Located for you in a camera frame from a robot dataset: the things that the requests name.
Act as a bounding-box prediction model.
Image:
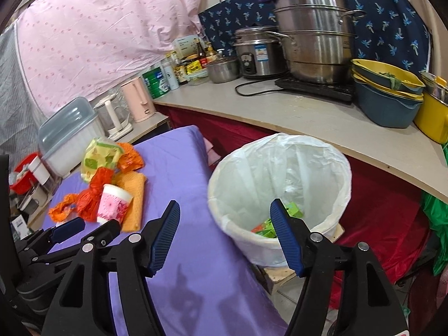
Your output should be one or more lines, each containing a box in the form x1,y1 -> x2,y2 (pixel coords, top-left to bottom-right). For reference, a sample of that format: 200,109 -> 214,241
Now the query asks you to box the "steel rice cooker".
233,25 -> 289,79

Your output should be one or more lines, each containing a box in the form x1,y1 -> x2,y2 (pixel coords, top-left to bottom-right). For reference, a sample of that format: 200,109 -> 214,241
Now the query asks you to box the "glass kettle white base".
93,94 -> 134,141

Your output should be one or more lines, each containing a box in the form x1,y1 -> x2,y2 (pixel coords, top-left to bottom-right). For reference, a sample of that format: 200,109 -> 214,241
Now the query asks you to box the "blue plastic basin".
353,80 -> 424,128

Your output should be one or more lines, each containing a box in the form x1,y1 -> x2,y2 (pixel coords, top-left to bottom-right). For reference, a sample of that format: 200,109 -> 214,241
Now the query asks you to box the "red-orange plastic bag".
75,167 -> 120,223

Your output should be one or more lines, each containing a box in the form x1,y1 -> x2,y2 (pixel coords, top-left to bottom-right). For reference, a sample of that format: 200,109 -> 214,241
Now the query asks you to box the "green plastic bag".
420,143 -> 448,275

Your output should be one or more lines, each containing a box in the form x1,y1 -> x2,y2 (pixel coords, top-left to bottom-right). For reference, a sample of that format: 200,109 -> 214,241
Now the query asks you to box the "orange plastic wrapper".
48,192 -> 83,222

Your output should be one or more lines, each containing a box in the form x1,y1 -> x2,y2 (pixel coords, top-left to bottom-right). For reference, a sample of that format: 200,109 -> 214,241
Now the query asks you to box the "black power cable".
235,77 -> 281,97

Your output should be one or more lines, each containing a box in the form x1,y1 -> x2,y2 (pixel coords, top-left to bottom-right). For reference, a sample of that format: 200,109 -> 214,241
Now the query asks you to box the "yellow pot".
413,91 -> 448,144

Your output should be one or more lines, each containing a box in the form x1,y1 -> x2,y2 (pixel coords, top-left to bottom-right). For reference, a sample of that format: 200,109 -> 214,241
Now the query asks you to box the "pale carton box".
173,36 -> 202,60

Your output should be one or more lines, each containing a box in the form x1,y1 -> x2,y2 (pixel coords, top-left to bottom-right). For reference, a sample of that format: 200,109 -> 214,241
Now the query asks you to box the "steel bowl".
419,71 -> 448,106

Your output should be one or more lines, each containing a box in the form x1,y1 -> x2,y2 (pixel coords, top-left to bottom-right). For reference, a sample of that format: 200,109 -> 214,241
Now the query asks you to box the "pink dotted cloth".
16,0 -> 211,120

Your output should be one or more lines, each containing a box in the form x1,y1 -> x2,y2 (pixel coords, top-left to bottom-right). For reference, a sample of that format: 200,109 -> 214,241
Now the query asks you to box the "small steel pot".
204,56 -> 241,84

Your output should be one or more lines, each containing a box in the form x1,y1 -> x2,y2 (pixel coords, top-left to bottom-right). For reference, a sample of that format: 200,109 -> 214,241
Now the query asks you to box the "black induction cooktop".
275,75 -> 355,105

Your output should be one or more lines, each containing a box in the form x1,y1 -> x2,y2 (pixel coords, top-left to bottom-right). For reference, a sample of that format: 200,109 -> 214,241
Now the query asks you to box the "orange textured bag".
115,142 -> 145,174

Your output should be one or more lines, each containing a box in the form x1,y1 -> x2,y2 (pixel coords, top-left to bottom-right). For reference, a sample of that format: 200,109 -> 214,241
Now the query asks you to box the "green carton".
285,201 -> 304,218

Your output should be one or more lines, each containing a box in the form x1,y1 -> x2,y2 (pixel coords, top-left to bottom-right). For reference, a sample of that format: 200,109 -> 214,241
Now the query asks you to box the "purple table cloth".
26,125 -> 291,336

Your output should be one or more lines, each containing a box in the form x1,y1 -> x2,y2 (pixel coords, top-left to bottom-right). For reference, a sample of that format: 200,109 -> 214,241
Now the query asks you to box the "green leafy vegetable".
380,71 -> 403,90

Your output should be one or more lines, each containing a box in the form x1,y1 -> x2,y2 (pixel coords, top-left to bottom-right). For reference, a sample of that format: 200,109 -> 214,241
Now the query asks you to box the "red cloth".
156,105 -> 435,309

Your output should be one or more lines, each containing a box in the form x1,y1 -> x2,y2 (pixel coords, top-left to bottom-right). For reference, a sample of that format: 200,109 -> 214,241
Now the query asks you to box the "grey mesh cloth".
0,21 -> 43,169

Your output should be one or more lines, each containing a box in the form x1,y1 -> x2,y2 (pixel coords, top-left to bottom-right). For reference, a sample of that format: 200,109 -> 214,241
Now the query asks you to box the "red container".
9,152 -> 41,194

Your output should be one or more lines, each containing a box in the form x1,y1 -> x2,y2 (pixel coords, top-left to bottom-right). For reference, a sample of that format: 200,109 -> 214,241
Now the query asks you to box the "green orange packet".
251,219 -> 281,240

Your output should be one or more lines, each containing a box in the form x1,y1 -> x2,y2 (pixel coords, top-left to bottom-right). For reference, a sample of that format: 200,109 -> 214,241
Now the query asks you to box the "green tin can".
142,66 -> 171,99

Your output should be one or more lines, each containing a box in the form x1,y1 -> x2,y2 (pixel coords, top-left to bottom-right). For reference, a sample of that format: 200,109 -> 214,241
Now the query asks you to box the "wooden board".
261,224 -> 345,296

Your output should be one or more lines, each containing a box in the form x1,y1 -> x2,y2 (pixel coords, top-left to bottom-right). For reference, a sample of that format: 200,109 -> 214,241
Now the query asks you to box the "clear food container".
187,68 -> 211,86

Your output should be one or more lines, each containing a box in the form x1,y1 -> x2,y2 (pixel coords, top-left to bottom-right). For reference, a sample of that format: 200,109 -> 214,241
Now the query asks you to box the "labelled sauce bottle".
174,58 -> 190,85

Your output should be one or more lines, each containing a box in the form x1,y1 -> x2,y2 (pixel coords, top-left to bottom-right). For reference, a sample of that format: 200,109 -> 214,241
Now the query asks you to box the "pink floral paper cup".
96,183 -> 134,225

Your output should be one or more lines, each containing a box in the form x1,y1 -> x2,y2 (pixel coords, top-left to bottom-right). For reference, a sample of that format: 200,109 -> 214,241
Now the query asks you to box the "yellow-rimmed basin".
353,73 -> 425,100
351,58 -> 426,92

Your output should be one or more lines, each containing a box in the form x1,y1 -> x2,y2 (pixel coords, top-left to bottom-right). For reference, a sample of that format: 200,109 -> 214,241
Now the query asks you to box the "wooden side table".
105,112 -> 173,146

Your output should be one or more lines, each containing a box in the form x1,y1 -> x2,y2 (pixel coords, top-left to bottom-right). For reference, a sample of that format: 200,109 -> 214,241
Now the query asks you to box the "large steel steamer pot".
268,0 -> 366,85

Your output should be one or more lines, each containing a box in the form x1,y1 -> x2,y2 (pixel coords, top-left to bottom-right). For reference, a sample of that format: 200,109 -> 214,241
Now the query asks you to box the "yellow-green snack bag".
80,137 -> 125,183

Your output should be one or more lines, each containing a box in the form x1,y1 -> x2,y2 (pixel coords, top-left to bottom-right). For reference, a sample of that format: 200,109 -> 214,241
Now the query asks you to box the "navy printed cloth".
198,0 -> 433,78

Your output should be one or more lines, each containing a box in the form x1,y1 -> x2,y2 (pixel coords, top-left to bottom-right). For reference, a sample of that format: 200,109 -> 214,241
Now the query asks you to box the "white lined trash bin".
207,132 -> 352,242

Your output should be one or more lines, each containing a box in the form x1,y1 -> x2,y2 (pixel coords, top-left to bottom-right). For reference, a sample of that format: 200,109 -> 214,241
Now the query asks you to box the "pink electric kettle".
121,77 -> 156,123

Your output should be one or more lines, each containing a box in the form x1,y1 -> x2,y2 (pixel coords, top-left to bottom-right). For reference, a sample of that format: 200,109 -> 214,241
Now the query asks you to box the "orange ribbed cloth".
114,172 -> 147,232

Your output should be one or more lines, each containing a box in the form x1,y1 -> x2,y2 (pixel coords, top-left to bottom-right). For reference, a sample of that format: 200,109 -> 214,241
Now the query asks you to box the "yellow packet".
185,60 -> 204,76

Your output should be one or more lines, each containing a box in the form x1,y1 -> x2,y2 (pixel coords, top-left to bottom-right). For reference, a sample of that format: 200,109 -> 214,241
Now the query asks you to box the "light pink cloth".
203,138 -> 219,169

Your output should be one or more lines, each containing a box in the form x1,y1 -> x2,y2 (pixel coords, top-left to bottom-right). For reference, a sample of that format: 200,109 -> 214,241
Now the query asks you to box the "white bottle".
162,59 -> 180,91

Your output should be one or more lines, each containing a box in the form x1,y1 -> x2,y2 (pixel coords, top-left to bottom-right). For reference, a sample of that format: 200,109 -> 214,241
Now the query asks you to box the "plastic storage box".
37,97 -> 106,177

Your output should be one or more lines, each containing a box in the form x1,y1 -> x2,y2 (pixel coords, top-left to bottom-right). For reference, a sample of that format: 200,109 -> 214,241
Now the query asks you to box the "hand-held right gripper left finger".
41,200 -> 181,336

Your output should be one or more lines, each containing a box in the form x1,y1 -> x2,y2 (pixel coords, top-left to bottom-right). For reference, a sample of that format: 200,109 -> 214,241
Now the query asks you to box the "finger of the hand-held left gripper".
16,217 -> 86,257
31,219 -> 122,274

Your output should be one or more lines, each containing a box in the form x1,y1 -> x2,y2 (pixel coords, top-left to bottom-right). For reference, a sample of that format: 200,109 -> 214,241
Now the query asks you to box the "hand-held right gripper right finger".
269,198 -> 410,336

